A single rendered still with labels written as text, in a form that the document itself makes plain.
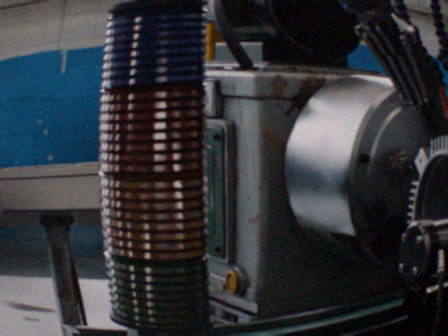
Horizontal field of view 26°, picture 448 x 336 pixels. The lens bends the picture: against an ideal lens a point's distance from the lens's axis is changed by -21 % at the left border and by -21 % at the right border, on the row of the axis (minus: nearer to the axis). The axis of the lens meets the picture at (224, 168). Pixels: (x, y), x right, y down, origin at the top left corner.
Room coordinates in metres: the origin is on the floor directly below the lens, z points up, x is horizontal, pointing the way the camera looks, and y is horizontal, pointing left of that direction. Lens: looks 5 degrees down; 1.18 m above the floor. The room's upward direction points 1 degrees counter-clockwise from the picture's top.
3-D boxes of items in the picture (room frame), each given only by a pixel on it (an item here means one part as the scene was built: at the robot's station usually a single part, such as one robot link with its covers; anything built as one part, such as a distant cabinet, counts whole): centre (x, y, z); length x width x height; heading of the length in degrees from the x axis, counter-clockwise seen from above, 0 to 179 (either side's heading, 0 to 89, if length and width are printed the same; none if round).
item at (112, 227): (0.61, 0.04, 1.10); 0.06 x 0.06 x 0.04
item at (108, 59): (0.61, 0.04, 1.19); 0.06 x 0.06 x 0.04
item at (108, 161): (0.61, 0.04, 1.14); 0.06 x 0.06 x 0.04
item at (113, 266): (0.61, 0.04, 1.05); 0.06 x 0.06 x 0.04
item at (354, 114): (1.42, -0.20, 1.04); 0.37 x 0.25 x 0.25; 23
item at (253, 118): (1.65, -0.10, 0.99); 0.35 x 0.31 x 0.37; 23
